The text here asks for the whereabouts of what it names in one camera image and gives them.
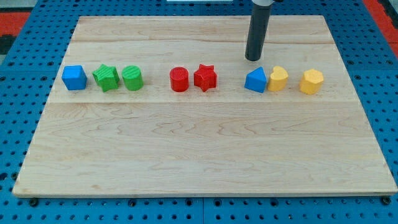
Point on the light wooden board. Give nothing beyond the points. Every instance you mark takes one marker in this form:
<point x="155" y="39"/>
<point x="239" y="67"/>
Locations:
<point x="226" y="142"/>

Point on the light grey rod mount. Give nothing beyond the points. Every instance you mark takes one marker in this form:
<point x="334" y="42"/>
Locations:
<point x="263" y="2"/>

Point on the red cylinder block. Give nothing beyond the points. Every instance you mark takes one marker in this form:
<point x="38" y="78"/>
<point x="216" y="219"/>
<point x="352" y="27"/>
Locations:
<point x="179" y="79"/>

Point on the yellow heart block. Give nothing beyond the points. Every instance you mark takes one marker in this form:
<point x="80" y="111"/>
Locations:
<point x="278" y="79"/>

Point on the green star block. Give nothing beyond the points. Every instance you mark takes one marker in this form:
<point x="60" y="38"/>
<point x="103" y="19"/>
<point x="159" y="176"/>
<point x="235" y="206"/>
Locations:
<point x="106" y="77"/>

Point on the blue triangle block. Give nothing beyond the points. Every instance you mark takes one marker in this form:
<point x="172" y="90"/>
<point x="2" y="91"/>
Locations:
<point x="256" y="80"/>

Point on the blue cube block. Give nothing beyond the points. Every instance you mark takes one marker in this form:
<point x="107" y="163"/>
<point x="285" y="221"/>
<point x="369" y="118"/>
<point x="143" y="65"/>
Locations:
<point x="74" y="77"/>

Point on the yellow hexagon block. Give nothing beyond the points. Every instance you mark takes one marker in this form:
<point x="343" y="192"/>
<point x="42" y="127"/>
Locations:
<point x="311" y="81"/>

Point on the green cylinder block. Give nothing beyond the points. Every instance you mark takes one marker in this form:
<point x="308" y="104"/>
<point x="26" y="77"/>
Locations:
<point x="132" y="78"/>

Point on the red star block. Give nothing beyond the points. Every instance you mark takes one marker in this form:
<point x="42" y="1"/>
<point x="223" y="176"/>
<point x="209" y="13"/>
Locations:
<point x="205" y="77"/>

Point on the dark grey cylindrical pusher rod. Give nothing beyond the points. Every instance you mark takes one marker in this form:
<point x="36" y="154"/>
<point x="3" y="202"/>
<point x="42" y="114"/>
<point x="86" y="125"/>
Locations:
<point x="260" y="15"/>

